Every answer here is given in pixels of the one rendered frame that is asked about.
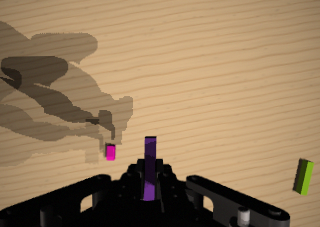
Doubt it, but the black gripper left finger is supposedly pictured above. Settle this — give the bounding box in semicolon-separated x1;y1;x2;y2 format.
0;158;145;227

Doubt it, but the purple rod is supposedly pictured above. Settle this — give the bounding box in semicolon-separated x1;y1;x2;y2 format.
144;136;156;201

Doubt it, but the magenta rod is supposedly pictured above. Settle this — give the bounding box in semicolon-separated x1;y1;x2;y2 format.
107;144;116;161

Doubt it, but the lime green rod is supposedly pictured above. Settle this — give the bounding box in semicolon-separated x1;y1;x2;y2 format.
296;160;314;196

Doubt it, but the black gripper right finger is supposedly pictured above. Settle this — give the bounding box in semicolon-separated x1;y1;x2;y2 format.
154;159;290;227

